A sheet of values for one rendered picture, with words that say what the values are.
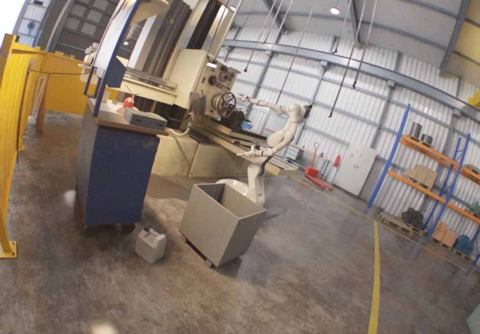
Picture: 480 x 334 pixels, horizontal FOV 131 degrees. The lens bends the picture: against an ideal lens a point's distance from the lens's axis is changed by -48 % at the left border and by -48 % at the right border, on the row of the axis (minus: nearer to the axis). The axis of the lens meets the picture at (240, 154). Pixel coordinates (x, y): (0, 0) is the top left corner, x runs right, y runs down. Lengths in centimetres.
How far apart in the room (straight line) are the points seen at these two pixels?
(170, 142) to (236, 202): 144
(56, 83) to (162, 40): 245
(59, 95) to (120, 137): 349
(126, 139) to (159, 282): 100
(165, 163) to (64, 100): 273
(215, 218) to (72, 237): 115
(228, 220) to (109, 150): 95
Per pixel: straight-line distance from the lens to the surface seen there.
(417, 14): 945
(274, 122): 1090
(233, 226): 154
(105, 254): 169
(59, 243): 175
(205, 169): 366
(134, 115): 133
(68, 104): 481
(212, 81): 300
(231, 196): 202
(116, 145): 140
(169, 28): 337
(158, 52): 328
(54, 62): 470
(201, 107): 232
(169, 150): 304
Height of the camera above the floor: 123
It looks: 10 degrees down
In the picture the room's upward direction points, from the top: 22 degrees clockwise
